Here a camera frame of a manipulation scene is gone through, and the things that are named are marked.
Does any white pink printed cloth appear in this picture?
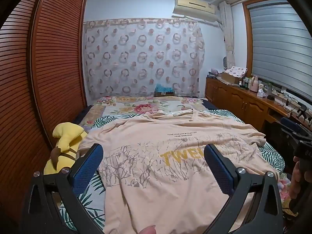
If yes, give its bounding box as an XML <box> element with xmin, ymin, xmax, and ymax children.
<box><xmin>224</xmin><ymin>66</ymin><xmax>248</xmax><ymax>77</ymax></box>

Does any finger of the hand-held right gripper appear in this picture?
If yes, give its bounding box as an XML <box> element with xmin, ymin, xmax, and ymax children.
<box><xmin>281</xmin><ymin>127</ymin><xmax>312</xmax><ymax>152</ymax></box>
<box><xmin>280</xmin><ymin>117</ymin><xmax>312</xmax><ymax>140</ymax></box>

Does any floral blanket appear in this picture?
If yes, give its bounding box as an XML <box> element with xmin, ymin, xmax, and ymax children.
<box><xmin>80</xmin><ymin>96</ymin><xmax>294</xmax><ymax>203</ymax></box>
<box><xmin>73</xmin><ymin>97</ymin><xmax>246</xmax><ymax>127</ymax></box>

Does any low cardboard box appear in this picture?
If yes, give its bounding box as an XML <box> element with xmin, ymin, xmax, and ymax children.
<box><xmin>153</xmin><ymin>90</ymin><xmax>175</xmax><ymax>98</ymax></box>

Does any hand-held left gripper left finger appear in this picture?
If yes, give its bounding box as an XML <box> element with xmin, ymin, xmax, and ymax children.
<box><xmin>21</xmin><ymin>143</ymin><xmax>108</xmax><ymax>234</ymax></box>

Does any leaf print blanket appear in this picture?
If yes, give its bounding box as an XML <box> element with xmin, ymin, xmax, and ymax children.
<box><xmin>60</xmin><ymin>109</ymin><xmax>285</xmax><ymax>234</ymax></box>

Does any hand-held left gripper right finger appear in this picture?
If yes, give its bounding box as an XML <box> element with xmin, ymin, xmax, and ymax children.
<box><xmin>201</xmin><ymin>143</ymin><xmax>285</xmax><ymax>234</ymax></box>

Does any person's right hand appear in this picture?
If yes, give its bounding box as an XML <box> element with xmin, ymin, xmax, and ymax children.
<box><xmin>288</xmin><ymin>156</ymin><xmax>304</xmax><ymax>201</ymax></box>

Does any cream air conditioner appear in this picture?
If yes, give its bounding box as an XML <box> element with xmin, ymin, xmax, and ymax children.
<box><xmin>173</xmin><ymin>0</ymin><xmax>218</xmax><ymax>22</ymax></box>

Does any wooden sideboard cabinet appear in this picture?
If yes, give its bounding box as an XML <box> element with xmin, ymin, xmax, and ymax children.
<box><xmin>205</xmin><ymin>75</ymin><xmax>312</xmax><ymax>133</ymax></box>

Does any peach printed t-shirt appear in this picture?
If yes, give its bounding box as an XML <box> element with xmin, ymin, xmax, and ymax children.
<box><xmin>78</xmin><ymin>109</ymin><xmax>281</xmax><ymax>234</ymax></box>

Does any yellow plush toy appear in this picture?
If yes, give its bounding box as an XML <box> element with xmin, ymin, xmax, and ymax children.
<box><xmin>43</xmin><ymin>122</ymin><xmax>88</xmax><ymax>176</ymax></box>

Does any wooden louvered wardrobe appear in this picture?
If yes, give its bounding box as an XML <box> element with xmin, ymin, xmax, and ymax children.
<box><xmin>0</xmin><ymin>0</ymin><xmax>88</xmax><ymax>234</ymax></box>

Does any grey window blind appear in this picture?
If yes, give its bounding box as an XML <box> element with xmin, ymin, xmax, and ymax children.
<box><xmin>249</xmin><ymin>1</ymin><xmax>312</xmax><ymax>97</ymax></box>

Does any black cable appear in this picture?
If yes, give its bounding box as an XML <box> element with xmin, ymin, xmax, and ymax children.
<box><xmin>280</xmin><ymin>95</ymin><xmax>296</xmax><ymax>110</ymax></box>

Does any circle print wall cloth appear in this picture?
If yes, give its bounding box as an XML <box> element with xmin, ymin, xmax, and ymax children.
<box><xmin>83</xmin><ymin>18</ymin><xmax>205</xmax><ymax>100</ymax></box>

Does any tied beige curtain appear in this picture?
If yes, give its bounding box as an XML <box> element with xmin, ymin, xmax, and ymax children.
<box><xmin>219</xmin><ymin>1</ymin><xmax>236</xmax><ymax>70</ymax></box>

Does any person's left hand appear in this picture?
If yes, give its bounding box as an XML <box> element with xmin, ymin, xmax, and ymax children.
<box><xmin>138</xmin><ymin>225</ymin><xmax>156</xmax><ymax>234</ymax></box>

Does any wooden window frame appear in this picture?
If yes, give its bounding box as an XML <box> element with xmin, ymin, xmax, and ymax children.
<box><xmin>242</xmin><ymin>0</ymin><xmax>287</xmax><ymax>78</ymax></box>

